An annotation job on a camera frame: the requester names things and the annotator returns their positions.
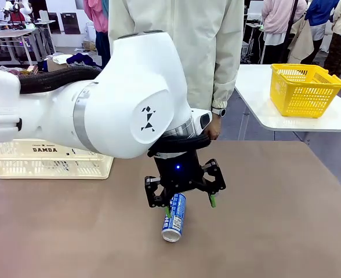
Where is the blue Pocari Sweat can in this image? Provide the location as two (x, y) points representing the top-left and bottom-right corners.
(161, 193), (188, 243)

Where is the bystander in blue top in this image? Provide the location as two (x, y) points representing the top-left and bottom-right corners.
(304, 0), (340, 66)

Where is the colourful clothes pile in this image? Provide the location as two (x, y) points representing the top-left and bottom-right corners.
(41, 52), (103, 73)

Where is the bystander in pink jacket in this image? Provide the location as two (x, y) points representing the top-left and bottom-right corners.
(82, 0), (112, 69)

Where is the person's left hand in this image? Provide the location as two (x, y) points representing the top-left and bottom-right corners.
(206, 115), (223, 141)

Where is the yellow plastic basket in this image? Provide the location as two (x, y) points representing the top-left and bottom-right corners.
(270, 63), (341, 119)

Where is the black wall panel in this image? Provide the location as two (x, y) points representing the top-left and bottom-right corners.
(60, 12), (81, 35)
(47, 12), (61, 35)

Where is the bystander in pink hoodie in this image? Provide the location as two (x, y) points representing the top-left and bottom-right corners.
(261, 0), (308, 65)

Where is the person's left forearm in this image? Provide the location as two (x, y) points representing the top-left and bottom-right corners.
(212, 52), (244, 110)

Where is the beige hanging coat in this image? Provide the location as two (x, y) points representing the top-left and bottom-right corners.
(288, 16), (315, 65)

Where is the white side table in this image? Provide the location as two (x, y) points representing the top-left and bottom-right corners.
(234, 64), (341, 142)

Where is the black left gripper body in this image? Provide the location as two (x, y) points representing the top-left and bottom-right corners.
(153, 148), (206, 193)

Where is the patterned cloth heap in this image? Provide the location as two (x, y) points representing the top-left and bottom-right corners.
(0, 65), (39, 76)

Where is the cardboard box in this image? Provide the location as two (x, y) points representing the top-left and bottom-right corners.
(82, 39), (97, 52)

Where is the cream plastic shopping basket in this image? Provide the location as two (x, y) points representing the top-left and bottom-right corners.
(0, 138), (115, 180)

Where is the cream white jacket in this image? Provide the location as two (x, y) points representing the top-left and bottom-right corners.
(108, 0), (245, 112)

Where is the white computer tower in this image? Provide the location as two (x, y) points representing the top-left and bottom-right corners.
(241, 40), (250, 63)

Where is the grey work table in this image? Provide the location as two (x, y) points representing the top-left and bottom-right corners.
(0, 27), (57, 66)

